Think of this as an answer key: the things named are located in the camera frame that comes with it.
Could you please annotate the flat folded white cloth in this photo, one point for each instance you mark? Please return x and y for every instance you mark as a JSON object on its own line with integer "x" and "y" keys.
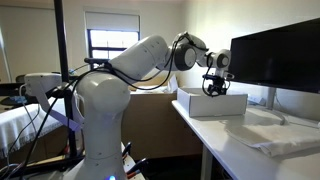
{"x": 276, "y": 138}

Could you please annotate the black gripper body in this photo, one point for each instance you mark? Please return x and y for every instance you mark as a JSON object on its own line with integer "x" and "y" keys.
{"x": 218, "y": 85}

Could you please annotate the white lace tablecloth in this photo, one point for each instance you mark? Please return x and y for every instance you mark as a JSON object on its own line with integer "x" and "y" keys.
{"x": 16, "y": 123}

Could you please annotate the black vertical pole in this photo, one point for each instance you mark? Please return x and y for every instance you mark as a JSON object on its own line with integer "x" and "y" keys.
{"x": 60, "y": 33}

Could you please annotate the white desk leg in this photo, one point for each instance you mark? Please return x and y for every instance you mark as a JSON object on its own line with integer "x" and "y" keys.
{"x": 206, "y": 163}

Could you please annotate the small blue item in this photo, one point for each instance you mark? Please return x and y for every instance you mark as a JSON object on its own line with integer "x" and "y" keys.
{"x": 18, "y": 100}

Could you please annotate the black wide monitor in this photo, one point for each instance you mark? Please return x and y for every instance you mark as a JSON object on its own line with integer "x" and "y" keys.
{"x": 276, "y": 56}

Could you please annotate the brown cardboard box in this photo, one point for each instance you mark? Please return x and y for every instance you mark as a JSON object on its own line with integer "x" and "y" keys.
{"x": 156, "y": 126}

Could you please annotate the grey monitor stand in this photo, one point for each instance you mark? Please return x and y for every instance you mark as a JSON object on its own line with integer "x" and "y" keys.
{"x": 270, "y": 98}

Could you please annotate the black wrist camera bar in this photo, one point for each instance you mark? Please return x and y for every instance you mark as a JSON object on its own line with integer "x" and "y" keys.
{"x": 210, "y": 77}

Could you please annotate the black camera on pole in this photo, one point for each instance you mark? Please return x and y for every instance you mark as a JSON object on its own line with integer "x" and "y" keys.
{"x": 96, "y": 61}

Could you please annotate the white roller blind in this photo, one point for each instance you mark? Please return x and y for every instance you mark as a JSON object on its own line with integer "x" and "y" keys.
{"x": 111, "y": 21}

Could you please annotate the black framed window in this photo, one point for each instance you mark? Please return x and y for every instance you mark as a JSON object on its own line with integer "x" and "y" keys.
{"x": 110, "y": 40}

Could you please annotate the white articulated device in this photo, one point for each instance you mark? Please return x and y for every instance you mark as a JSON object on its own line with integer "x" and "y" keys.
{"x": 41, "y": 83}

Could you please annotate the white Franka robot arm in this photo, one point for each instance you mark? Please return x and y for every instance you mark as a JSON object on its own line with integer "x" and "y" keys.
{"x": 103, "y": 110}

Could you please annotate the white cardboard box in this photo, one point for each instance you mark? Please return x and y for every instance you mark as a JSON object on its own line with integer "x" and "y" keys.
{"x": 213, "y": 105}

